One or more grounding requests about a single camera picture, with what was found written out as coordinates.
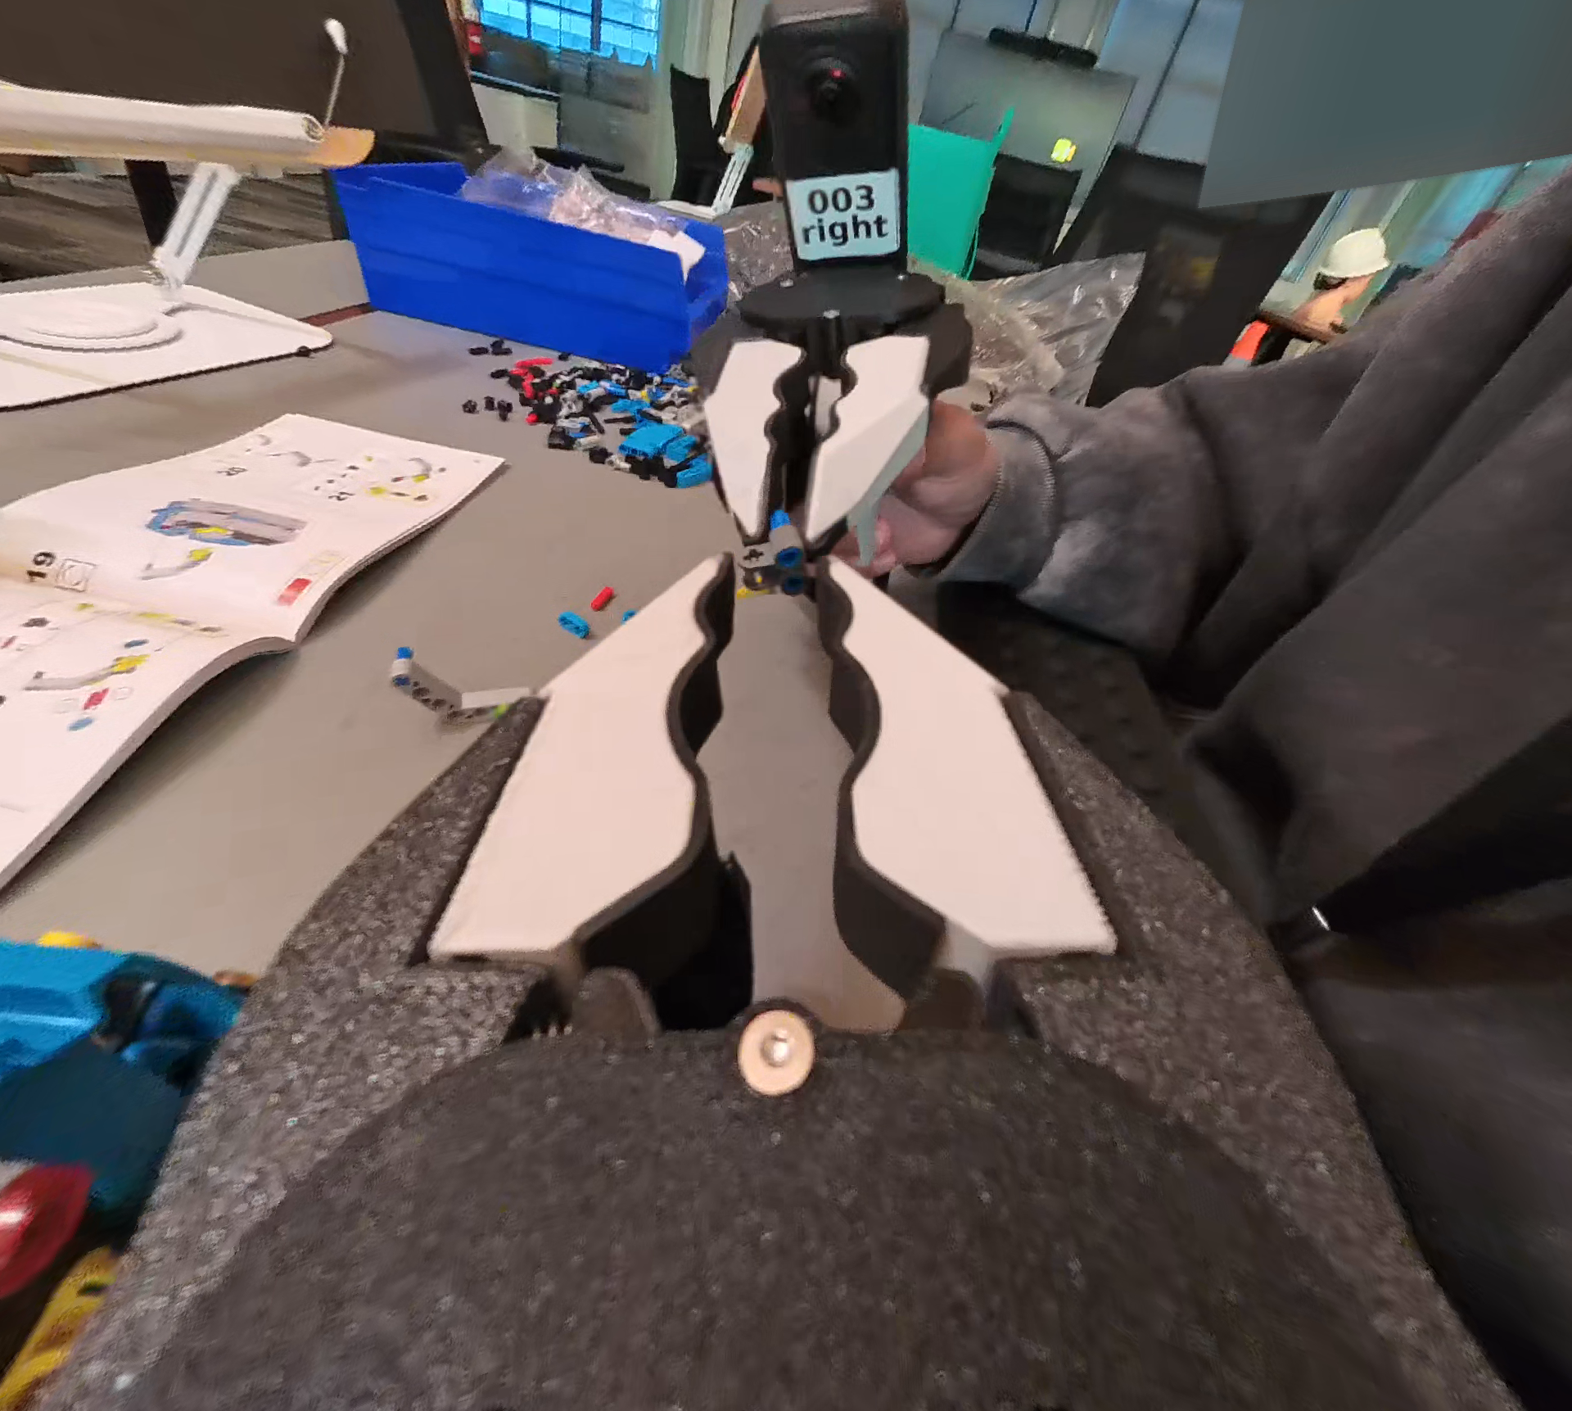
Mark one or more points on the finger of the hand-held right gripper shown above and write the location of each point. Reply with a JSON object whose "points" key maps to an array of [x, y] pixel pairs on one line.
{"points": [[872, 429], [744, 429]]}

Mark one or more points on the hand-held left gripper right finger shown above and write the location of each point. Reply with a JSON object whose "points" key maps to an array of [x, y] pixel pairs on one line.
{"points": [[970, 809]]}

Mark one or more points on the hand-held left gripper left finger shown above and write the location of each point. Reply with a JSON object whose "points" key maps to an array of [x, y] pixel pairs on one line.
{"points": [[577, 809]]}

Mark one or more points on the grey connector brick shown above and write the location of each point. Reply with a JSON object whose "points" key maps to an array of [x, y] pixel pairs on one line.
{"points": [[768, 570]]}

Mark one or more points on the person's right forearm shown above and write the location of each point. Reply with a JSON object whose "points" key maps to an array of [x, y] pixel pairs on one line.
{"points": [[1166, 478]]}

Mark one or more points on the grey desk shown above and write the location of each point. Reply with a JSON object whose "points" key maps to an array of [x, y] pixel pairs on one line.
{"points": [[307, 773]]}

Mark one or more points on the person's right hand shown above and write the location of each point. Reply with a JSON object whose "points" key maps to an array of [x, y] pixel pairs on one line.
{"points": [[952, 489]]}

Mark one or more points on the pile of building bricks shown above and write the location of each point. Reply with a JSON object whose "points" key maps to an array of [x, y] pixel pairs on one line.
{"points": [[614, 416]]}

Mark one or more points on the teal green panel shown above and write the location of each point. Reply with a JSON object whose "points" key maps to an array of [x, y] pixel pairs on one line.
{"points": [[952, 206]]}

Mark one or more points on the grey angled beam brick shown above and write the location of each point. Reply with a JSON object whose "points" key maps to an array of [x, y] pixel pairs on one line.
{"points": [[454, 689]]}

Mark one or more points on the clear plastic bag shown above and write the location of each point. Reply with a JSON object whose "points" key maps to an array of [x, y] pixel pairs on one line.
{"points": [[1043, 317], [577, 201]]}

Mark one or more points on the blue plastic bin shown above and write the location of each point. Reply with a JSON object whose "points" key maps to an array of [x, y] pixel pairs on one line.
{"points": [[516, 293]]}

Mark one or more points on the red fire extinguisher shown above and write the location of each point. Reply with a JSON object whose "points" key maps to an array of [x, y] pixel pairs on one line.
{"points": [[469, 10]]}

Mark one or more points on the instruction booklet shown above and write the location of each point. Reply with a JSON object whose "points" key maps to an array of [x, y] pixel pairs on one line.
{"points": [[184, 576]]}

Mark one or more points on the blue toy robot model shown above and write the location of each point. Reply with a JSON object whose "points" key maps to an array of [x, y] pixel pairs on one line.
{"points": [[74, 1054]]}

